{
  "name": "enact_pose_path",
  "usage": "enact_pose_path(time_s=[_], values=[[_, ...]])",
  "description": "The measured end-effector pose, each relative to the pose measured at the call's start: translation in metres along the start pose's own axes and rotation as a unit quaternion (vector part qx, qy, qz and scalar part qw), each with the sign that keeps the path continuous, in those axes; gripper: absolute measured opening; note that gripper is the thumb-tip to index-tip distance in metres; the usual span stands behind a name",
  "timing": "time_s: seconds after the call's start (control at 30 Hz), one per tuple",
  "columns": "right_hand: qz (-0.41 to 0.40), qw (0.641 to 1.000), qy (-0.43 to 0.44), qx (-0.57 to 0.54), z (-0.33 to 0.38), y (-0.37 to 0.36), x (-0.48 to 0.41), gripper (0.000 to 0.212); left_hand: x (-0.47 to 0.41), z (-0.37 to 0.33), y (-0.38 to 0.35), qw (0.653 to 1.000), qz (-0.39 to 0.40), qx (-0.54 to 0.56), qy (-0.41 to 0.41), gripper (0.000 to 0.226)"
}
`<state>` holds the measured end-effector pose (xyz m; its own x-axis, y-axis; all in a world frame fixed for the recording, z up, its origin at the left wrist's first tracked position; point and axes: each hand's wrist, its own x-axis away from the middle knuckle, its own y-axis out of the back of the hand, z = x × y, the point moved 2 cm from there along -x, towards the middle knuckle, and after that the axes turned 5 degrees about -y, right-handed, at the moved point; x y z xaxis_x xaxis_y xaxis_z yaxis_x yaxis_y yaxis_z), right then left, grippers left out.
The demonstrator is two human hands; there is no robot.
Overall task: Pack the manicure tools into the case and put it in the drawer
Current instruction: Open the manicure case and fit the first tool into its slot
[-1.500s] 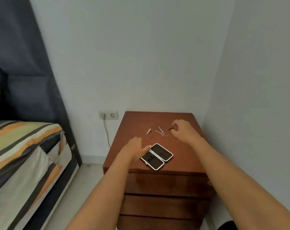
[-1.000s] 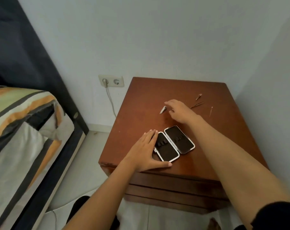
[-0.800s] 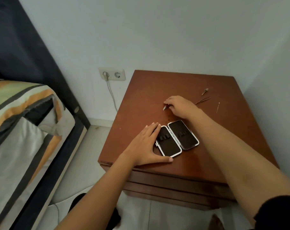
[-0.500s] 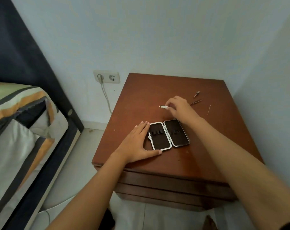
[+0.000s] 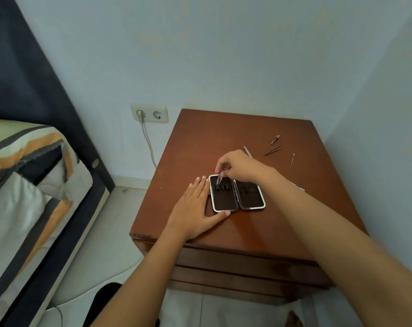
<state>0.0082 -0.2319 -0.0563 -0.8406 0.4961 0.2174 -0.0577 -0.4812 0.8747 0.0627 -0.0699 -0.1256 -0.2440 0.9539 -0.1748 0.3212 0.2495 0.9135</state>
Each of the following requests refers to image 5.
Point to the person's left forearm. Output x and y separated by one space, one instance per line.
141 282

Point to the metal nail file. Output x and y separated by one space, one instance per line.
247 151

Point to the dark blue bed base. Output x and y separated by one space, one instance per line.
73 234

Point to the person's left middle finger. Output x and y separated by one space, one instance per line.
196 189

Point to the person's left hand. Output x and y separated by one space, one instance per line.
189 217

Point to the thin metal ear pick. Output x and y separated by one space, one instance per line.
292 161

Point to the dark blue headboard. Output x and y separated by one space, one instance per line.
21 64

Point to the white double wall socket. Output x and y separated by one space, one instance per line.
161 114

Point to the white power plug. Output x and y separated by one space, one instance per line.
140 116

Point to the small metal cuticle nipper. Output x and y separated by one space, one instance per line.
275 139

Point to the round beige headboard knob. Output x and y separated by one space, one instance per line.
95 163

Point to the small metal nail clipper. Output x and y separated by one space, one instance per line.
220 178

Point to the striped bed cover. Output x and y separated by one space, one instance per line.
18 187

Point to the person's right fingers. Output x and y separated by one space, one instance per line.
226 163

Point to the person's right hand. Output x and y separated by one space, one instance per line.
245 168

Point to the metal tweezers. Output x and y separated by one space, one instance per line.
273 151

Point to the brown wooden nightstand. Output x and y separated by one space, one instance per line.
199 139

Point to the person's left thumb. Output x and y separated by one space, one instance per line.
218 217

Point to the person's right forearm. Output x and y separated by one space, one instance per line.
335 241

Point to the white-rimmed manicure case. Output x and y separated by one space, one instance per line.
252 200

